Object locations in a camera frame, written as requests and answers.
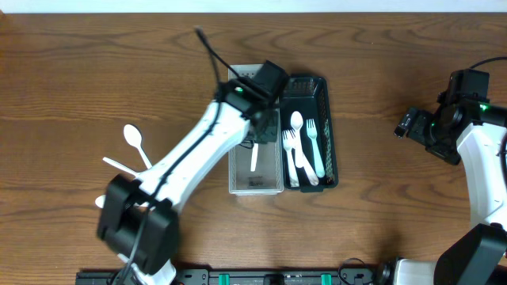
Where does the dark green plastic basket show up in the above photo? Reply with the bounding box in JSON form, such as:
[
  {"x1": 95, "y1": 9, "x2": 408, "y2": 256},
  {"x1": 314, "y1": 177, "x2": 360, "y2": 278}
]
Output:
[{"x1": 280, "y1": 74, "x2": 339, "y2": 192}]

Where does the mint green plastic fork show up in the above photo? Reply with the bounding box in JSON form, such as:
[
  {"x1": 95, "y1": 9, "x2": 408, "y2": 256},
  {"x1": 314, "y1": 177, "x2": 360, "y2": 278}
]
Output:
[{"x1": 306, "y1": 119, "x2": 325, "y2": 178}]

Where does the white plastic fork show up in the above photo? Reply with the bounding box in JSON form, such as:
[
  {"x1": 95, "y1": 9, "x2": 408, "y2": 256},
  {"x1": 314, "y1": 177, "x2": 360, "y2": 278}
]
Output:
[
  {"x1": 282, "y1": 130, "x2": 299, "y2": 188},
  {"x1": 289, "y1": 129, "x2": 319, "y2": 186}
]

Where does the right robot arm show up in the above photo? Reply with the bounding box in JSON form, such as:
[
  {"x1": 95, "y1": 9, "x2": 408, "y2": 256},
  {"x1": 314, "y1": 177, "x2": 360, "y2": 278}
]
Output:
[{"x1": 373, "y1": 99, "x2": 506, "y2": 284}]

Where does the clear plastic basket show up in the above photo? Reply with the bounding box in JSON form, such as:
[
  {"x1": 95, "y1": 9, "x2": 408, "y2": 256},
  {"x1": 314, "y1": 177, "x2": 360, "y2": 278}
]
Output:
[{"x1": 225, "y1": 64, "x2": 283, "y2": 196}]

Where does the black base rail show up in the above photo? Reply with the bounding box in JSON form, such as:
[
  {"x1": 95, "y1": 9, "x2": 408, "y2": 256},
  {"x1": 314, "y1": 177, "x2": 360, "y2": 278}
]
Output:
[{"x1": 74, "y1": 259, "x2": 397, "y2": 285}]

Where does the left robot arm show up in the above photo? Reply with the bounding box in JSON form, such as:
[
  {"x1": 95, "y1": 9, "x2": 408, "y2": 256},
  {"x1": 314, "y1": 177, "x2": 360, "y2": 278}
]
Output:
[{"x1": 96, "y1": 78, "x2": 288, "y2": 284}]

